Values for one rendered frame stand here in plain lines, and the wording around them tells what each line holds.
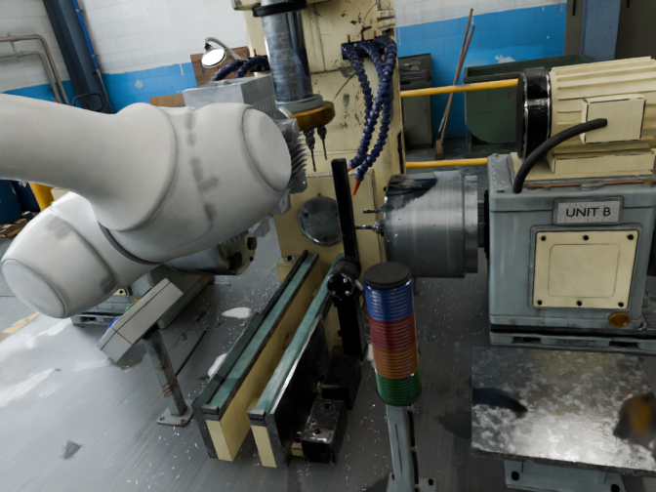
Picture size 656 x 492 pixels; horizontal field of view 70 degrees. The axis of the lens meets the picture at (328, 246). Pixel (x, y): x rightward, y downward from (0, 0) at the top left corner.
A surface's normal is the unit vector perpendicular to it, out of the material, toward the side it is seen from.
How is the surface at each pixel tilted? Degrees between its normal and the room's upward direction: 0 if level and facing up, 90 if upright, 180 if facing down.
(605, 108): 90
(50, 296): 101
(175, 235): 131
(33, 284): 92
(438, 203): 43
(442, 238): 81
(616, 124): 90
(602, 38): 90
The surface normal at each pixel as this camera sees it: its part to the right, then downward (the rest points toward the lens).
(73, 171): 0.46, 0.69
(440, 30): -0.30, 0.44
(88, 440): -0.14, -0.90
